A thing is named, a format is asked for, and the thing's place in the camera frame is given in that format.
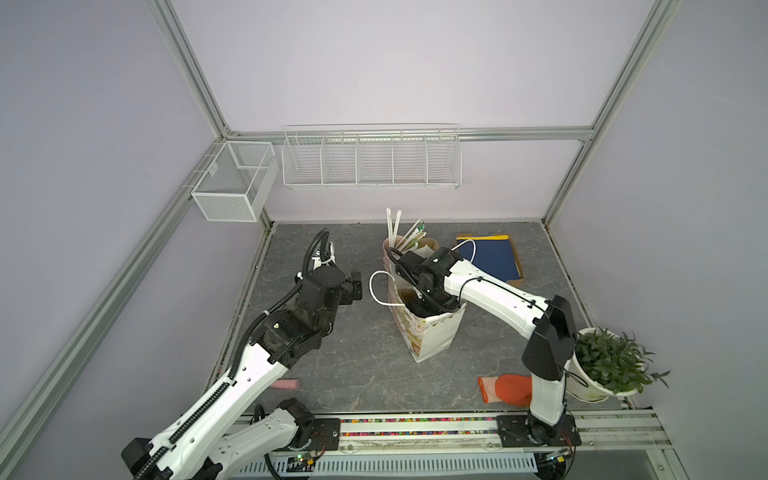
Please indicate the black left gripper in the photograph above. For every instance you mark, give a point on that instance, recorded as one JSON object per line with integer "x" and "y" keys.
{"x": 349, "y": 293}

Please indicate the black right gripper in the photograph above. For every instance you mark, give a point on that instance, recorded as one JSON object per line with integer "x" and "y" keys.
{"x": 414, "y": 306}

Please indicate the white cartoon gift bag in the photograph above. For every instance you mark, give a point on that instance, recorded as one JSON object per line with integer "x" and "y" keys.
{"x": 425, "y": 331}

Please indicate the blue napkin stack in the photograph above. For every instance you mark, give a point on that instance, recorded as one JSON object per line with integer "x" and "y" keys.
{"x": 495, "y": 258}

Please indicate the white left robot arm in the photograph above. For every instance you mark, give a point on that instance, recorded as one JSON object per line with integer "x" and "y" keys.
{"x": 240, "y": 384}

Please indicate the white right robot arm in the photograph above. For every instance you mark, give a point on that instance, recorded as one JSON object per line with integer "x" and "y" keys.
{"x": 446, "y": 281}

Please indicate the stacked pulp cup carriers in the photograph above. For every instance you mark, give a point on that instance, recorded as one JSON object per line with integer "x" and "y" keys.
{"x": 428, "y": 243}

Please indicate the wrapped straws bundle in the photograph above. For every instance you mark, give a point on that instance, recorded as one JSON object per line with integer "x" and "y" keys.
{"x": 411, "y": 232}

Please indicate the pink metal straw bucket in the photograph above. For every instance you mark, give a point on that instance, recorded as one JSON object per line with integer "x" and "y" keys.
{"x": 386, "y": 243}

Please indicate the cardboard napkin tray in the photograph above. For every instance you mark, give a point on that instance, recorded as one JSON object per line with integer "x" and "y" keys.
{"x": 498, "y": 261}

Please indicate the purple pink spatula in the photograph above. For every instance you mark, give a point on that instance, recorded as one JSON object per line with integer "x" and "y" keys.
{"x": 286, "y": 384}

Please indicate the red rubber glove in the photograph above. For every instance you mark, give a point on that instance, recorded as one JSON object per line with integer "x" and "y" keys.
{"x": 511, "y": 389}

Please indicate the potted green plant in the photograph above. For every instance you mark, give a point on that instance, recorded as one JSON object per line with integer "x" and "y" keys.
{"x": 606, "y": 364}

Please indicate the long white wire basket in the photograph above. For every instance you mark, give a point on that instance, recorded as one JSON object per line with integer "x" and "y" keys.
{"x": 372, "y": 156}

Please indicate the small white wire basket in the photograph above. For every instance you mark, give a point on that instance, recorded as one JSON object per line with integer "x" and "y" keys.
{"x": 236, "y": 183}

